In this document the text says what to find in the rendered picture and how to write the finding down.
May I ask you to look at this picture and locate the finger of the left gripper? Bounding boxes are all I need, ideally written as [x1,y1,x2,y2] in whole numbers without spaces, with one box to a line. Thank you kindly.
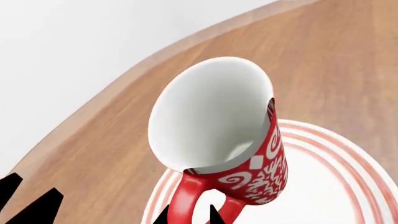
[0,172,24,210]
[5,187,65,224]

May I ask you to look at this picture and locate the white plate with red rings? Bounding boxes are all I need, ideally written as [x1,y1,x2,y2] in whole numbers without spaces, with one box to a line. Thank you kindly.
[141,118,398,224]

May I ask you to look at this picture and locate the red mug with white swirls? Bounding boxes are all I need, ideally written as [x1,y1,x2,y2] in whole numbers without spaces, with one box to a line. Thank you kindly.
[148,56,289,224]

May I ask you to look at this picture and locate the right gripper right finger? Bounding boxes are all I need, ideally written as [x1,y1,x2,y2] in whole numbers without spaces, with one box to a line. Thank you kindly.
[210,203,226,224]

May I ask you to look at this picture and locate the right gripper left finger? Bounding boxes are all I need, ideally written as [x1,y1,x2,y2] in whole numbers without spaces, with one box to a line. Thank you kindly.
[152,204,170,224]

